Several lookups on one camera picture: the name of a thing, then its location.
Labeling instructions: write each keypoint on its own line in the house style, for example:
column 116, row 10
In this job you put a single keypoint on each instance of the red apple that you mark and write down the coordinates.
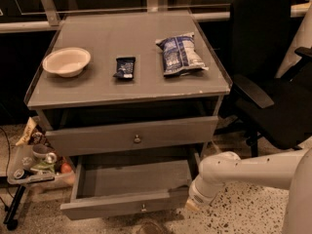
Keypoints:
column 65, row 168

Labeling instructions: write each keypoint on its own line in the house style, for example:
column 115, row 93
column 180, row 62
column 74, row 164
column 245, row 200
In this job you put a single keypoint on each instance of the yellow snack bag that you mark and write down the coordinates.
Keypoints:
column 27, row 132

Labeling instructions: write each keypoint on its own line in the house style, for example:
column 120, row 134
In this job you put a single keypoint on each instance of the metal railing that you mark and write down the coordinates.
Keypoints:
column 40, row 15

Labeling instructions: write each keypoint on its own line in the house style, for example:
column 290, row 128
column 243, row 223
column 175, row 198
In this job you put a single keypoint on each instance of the dark blue snack bar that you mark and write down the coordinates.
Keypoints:
column 125, row 68

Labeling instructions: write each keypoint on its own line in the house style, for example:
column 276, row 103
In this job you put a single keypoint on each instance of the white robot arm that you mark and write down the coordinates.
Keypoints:
column 291, row 171

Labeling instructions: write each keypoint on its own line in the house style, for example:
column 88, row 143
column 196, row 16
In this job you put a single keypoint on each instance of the grey drawer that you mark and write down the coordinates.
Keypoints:
column 110, row 185
column 123, row 137

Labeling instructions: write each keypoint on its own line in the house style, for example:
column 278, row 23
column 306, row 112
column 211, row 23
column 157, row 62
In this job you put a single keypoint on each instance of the white paper bowl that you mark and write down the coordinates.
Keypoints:
column 66, row 62

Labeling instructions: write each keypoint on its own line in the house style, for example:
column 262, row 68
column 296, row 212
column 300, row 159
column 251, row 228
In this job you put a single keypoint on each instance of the black office chair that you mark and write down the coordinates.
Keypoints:
column 278, row 109

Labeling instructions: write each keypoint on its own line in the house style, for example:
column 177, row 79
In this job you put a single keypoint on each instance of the grey top drawer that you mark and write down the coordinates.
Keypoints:
column 123, row 137

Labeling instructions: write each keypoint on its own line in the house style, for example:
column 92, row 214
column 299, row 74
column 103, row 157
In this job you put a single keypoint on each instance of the clear plastic bin of snacks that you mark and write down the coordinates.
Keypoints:
column 37, row 165

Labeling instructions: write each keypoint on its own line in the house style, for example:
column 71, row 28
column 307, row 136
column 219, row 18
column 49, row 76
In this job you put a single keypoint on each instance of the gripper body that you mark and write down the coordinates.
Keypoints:
column 199, row 194

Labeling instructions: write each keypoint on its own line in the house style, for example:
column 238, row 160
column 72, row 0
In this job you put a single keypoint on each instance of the blue white chip bag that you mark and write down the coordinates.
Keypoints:
column 179, row 56

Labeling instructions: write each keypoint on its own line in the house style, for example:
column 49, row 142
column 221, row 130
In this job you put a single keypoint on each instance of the grey wooden drawer cabinet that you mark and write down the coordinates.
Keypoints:
column 96, row 98

